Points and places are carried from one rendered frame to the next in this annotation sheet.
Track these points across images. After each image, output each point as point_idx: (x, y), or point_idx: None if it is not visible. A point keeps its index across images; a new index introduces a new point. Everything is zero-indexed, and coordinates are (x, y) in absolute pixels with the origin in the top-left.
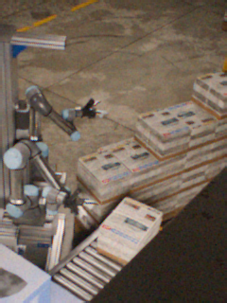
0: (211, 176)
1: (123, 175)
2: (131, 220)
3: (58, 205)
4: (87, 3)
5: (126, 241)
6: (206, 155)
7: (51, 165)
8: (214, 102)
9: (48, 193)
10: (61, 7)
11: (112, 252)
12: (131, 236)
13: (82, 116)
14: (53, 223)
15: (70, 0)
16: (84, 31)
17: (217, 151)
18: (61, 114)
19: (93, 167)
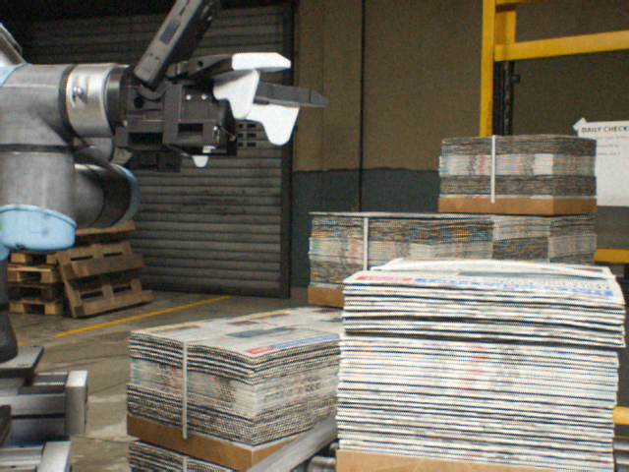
0: None
1: (320, 339)
2: (492, 273)
3: (76, 189)
4: (88, 327)
5: (537, 311)
6: None
7: (22, 347)
8: (519, 174)
9: (13, 77)
10: (30, 334)
11: (444, 450)
12: (552, 285)
13: (107, 454)
14: (44, 464)
15: (51, 327)
16: (88, 353)
17: None
18: None
19: (195, 336)
